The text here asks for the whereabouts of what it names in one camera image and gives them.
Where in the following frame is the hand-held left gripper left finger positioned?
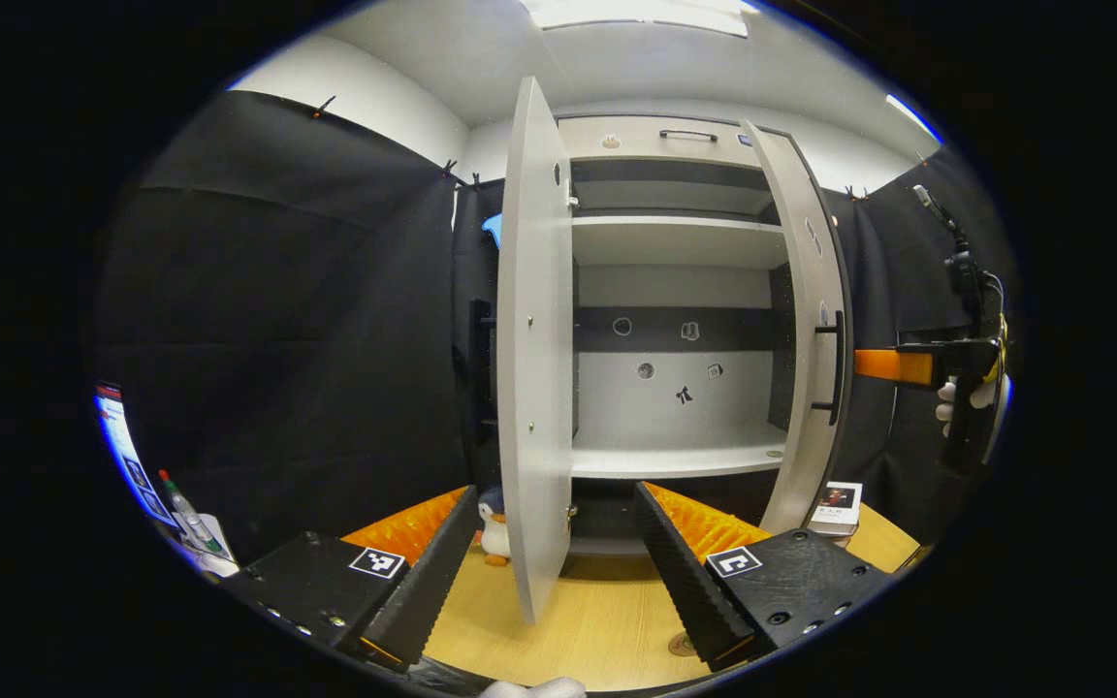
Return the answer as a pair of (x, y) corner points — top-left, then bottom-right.
(219, 485), (482, 673)

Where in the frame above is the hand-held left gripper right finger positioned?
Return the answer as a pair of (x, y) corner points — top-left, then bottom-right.
(632, 482), (897, 673)

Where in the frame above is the white cabinet door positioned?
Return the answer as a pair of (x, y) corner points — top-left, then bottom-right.
(741, 121), (854, 536)
(467, 78), (575, 626)

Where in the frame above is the white and grey cabinet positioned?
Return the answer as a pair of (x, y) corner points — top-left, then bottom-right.
(558, 114), (852, 558)

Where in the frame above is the penguin plush toy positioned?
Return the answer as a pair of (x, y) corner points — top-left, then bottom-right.
(477, 487), (513, 567)

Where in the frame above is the stack of books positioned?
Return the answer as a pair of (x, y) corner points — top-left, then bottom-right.
(808, 482), (863, 537)

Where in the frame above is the small ceiling light panel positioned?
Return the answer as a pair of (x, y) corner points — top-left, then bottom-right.
(886, 94), (943, 144)

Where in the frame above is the pen with red tip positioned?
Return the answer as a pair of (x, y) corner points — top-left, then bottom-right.
(158, 470), (226, 555)

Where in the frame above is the bright printed poster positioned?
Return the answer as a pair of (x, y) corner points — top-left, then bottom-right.
(96, 383), (177, 530)

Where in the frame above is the large ceiling light panel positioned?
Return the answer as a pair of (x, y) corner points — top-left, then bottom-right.
(520, 0), (750, 38)

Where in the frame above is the cabinet drawer with black handle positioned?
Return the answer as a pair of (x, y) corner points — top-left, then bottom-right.
(558, 116), (763, 168)

